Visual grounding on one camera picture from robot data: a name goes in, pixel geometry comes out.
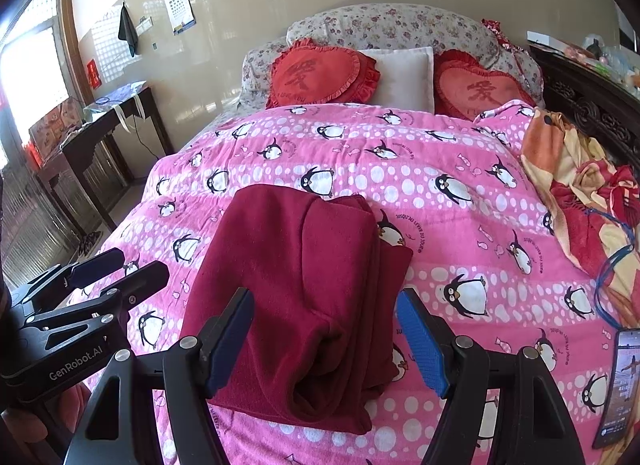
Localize maroon fleece garment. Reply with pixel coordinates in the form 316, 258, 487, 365
181, 184, 415, 436

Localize white square pillow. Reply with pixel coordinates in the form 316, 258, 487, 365
359, 46, 436, 113

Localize clutter of small items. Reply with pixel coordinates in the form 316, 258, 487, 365
562, 34, 640, 93

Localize black smartphone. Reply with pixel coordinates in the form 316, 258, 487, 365
591, 327, 640, 450

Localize black power cord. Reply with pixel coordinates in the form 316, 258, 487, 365
131, 115, 173, 160

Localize red patterned cloth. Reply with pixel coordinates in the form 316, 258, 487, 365
481, 18, 525, 53

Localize eye chart wall poster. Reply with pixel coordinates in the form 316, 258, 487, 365
158, 0, 197, 36

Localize long floral bolster pillow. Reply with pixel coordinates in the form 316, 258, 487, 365
286, 4, 545, 106

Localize window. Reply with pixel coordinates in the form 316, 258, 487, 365
0, 0, 76, 116

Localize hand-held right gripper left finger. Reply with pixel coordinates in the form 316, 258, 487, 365
67, 287, 256, 465

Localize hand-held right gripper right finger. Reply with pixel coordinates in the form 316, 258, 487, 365
394, 287, 587, 465

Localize short floral pillow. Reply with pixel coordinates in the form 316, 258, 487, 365
235, 39, 303, 110

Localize cardboard box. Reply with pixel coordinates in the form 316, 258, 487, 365
28, 99, 87, 162

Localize pair of dark slippers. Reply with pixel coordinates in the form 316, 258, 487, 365
74, 231, 103, 258

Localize orange and red floral blanket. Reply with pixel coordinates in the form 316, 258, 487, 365
520, 107, 640, 326

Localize white paper sheet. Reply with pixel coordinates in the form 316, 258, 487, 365
526, 30, 568, 47

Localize person's left hand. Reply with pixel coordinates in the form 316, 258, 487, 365
0, 382, 93, 448

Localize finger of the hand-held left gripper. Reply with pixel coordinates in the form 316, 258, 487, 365
20, 260, 171, 352
9, 247, 127, 307

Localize blue cable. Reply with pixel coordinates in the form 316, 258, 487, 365
584, 207, 640, 306

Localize dark cloth hanging on wall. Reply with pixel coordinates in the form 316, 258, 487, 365
117, 2, 139, 59

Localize clear plastic bag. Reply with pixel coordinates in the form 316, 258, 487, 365
82, 82, 147, 134

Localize pink penguin print blanket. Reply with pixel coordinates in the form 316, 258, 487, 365
80, 100, 621, 465

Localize red heart-shaped ruffled pillow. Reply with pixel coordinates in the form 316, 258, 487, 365
433, 49, 537, 122
265, 37, 382, 110

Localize dark wooden side desk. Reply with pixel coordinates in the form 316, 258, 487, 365
35, 85, 173, 241

